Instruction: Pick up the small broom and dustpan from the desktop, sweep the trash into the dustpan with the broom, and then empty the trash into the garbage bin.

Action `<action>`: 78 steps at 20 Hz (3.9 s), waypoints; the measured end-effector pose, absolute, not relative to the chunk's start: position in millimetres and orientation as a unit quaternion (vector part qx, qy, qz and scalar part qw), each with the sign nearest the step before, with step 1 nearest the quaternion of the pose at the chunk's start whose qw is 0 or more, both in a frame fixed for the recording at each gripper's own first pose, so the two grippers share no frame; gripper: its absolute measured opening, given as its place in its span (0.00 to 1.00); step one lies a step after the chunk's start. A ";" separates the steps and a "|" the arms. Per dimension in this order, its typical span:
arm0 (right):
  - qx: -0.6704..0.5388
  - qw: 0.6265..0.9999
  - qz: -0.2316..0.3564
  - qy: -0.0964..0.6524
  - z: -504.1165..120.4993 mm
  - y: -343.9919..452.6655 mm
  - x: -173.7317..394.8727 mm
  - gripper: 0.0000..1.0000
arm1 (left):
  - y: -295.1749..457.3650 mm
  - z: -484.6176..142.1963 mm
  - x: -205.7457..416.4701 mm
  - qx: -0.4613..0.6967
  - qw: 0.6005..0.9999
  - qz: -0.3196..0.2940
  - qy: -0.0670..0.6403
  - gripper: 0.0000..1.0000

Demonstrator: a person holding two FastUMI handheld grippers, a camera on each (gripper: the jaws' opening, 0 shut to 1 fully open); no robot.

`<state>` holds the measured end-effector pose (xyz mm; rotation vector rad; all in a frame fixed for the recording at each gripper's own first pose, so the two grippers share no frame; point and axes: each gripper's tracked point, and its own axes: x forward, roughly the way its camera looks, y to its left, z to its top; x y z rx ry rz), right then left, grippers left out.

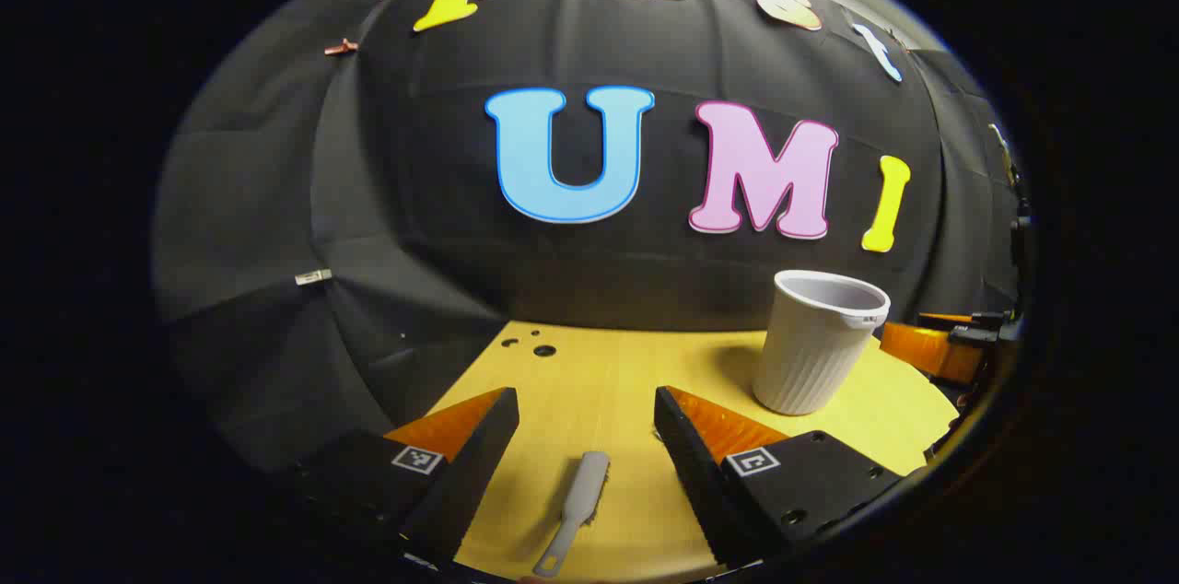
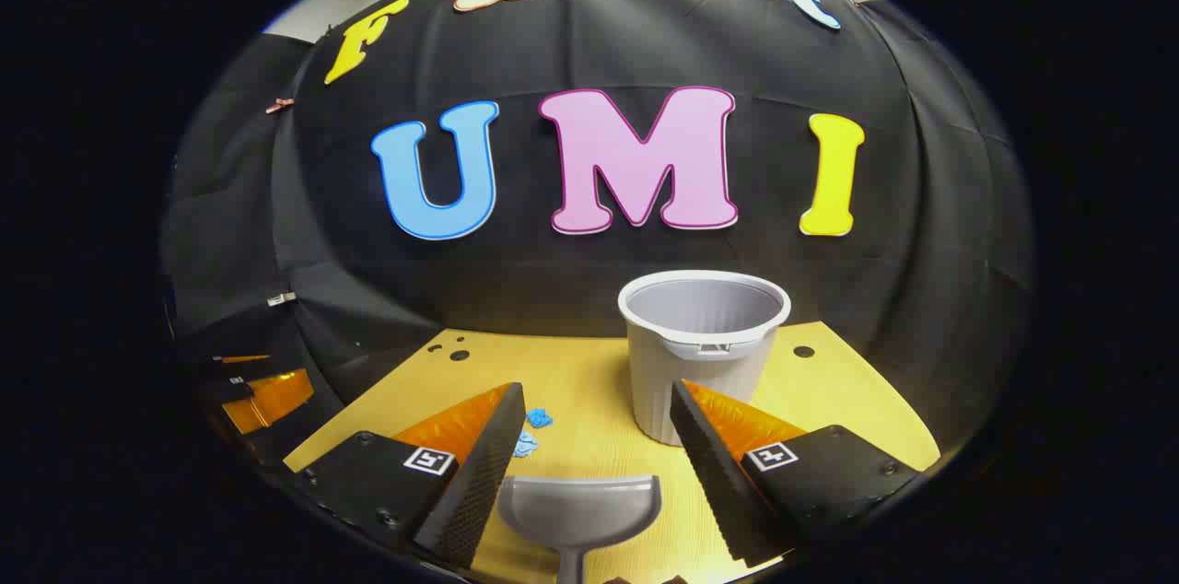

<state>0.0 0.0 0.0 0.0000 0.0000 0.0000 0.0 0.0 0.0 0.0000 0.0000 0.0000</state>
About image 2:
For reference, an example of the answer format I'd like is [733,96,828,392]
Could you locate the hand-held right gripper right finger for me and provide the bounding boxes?
[670,380,922,568]

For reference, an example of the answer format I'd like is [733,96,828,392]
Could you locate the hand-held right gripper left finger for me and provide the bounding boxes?
[293,381,528,568]

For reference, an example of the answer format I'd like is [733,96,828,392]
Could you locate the grey plastic dustpan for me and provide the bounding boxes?
[497,473,662,584]

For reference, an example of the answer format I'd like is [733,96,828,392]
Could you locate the grey ribbed garbage bin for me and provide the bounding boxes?
[617,269,791,447]

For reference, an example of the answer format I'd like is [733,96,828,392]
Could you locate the wooden desktop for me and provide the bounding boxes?
[284,321,940,584]

